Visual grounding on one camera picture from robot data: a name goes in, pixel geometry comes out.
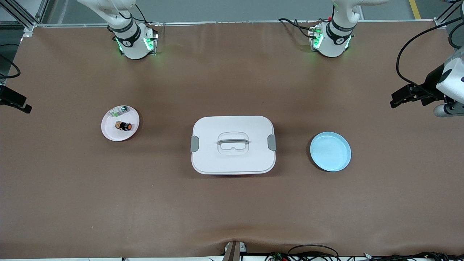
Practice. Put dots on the light blue round plate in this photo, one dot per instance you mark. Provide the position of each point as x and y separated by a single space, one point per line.
330 152

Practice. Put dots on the aluminium table edge rail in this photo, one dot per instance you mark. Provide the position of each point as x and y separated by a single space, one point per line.
235 22

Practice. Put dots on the white lidded box grey latches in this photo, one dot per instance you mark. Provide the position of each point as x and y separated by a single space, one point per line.
232 159

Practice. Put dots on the orange push button switch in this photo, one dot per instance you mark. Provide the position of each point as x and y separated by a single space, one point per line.
126 126

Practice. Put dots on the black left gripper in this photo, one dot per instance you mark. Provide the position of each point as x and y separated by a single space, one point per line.
431 84

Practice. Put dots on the metal table edge bracket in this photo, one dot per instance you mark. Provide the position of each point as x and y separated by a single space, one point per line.
233 252

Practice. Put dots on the aluminium frame post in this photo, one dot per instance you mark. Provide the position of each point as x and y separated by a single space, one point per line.
18 12
446 16

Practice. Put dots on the green push button switch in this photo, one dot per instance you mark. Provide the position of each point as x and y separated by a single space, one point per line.
121 110

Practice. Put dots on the pink round plate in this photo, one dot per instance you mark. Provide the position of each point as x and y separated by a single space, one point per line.
119 135

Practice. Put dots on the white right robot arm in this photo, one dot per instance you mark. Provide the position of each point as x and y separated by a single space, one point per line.
134 47

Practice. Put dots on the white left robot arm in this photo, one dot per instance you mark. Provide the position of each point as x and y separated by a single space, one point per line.
331 43

